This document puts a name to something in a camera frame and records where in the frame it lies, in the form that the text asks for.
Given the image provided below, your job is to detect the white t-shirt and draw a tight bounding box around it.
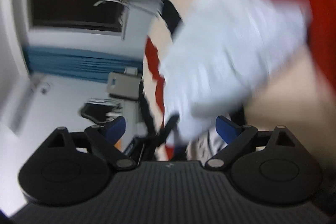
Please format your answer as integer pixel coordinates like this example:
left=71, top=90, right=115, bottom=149
left=159, top=0, right=311, bottom=145

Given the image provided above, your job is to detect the wavy black mirror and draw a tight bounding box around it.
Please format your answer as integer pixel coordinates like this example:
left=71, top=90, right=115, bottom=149
left=79, top=102, right=122, bottom=125

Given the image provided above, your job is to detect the white dresser desk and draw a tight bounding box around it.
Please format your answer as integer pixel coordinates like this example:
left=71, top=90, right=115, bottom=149
left=113, top=67, right=147, bottom=152

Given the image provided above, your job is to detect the grey black chair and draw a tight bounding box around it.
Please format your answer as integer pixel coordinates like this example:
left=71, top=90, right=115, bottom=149
left=106, top=72, right=141, bottom=101

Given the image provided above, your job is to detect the left blue curtain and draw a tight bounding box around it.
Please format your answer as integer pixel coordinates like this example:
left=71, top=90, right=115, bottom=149
left=23, top=46, right=143, bottom=83

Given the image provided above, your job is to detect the striped fleece bed blanket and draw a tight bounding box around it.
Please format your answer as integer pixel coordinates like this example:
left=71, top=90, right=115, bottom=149
left=142, top=0, right=335, bottom=171

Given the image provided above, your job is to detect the silver tripod stand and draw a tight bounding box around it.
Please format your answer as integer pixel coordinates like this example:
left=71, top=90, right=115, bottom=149
left=93, top=0, right=164, bottom=17

